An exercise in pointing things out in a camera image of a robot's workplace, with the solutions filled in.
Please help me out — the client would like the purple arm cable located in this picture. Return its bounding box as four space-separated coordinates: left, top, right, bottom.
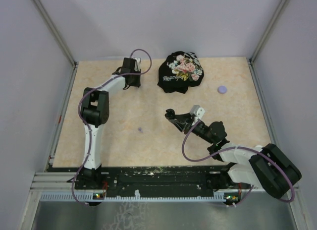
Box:
182 119 297 208
71 49 152 208

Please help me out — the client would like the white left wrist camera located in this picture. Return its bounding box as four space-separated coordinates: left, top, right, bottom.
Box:
133 57 141 72

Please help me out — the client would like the black floral folded shirt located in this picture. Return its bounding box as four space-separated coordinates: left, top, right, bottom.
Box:
157 51 204 94

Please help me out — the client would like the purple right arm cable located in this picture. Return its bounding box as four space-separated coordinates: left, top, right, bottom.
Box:
182 119 297 208

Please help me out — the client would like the left aluminium frame post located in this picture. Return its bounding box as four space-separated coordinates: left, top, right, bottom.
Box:
26 0 79 67

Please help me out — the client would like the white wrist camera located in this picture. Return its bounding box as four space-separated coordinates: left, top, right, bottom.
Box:
190 105 205 122
133 57 141 72

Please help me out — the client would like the black earbud charging case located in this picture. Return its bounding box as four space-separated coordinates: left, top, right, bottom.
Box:
164 109 175 120

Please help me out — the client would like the aluminium frame post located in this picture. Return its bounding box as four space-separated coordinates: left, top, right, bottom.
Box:
249 0 293 64
26 0 79 67

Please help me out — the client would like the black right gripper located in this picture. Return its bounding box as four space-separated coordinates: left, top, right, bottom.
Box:
170 112 214 144

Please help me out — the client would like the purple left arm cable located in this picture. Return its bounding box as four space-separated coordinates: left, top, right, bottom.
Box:
71 49 152 208

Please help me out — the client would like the right aluminium frame post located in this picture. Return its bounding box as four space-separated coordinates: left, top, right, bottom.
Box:
249 0 293 64

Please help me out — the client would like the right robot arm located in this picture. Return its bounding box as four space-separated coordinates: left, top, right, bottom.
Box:
164 108 302 203

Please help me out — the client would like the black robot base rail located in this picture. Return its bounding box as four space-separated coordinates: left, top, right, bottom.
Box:
74 165 251 198

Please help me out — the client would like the purple earbud charging case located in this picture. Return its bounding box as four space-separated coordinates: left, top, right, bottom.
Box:
217 86 227 94

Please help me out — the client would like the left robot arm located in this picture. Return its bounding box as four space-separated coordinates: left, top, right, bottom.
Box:
72 57 141 189

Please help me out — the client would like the white slotted cable duct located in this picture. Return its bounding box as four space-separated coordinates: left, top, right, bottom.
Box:
39 190 251 201

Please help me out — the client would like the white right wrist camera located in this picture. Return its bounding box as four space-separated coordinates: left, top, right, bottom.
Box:
190 105 205 122

